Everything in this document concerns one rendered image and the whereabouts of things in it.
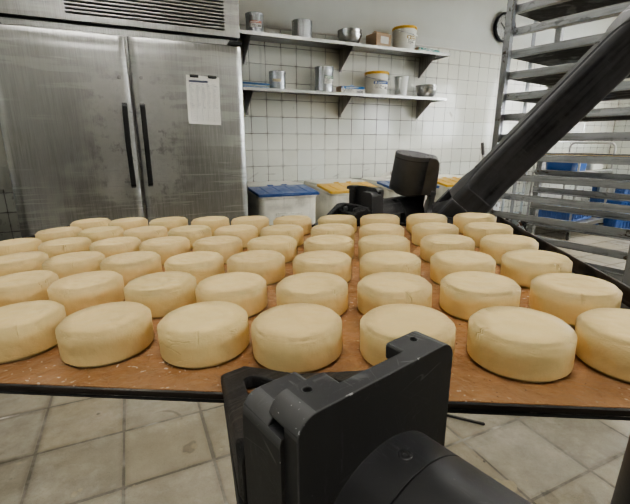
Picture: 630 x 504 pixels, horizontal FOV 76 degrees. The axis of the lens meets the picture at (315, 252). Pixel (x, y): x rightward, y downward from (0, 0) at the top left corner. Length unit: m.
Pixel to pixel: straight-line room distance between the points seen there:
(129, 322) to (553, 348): 0.22
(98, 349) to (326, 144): 4.00
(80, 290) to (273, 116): 3.72
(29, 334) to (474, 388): 0.24
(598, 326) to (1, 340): 0.31
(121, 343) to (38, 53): 2.71
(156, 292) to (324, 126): 3.93
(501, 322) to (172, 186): 2.72
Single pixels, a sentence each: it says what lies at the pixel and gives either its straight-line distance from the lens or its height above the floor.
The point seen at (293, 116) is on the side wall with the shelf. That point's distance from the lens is 4.05.
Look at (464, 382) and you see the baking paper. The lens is 0.21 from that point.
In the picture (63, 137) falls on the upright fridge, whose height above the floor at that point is 1.15.
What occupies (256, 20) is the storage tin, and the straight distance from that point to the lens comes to 3.82.
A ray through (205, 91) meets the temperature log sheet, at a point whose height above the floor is 1.44.
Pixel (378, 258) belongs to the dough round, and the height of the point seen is 1.03.
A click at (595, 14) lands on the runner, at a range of 2.07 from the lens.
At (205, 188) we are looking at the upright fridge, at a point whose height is 0.81.
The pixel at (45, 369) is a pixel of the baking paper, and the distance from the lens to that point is 0.27.
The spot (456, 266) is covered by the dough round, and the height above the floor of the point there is 1.03.
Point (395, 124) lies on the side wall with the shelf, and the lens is 4.61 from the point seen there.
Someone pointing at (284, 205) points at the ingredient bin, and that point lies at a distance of 3.34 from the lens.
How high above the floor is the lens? 1.12
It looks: 15 degrees down
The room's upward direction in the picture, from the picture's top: straight up
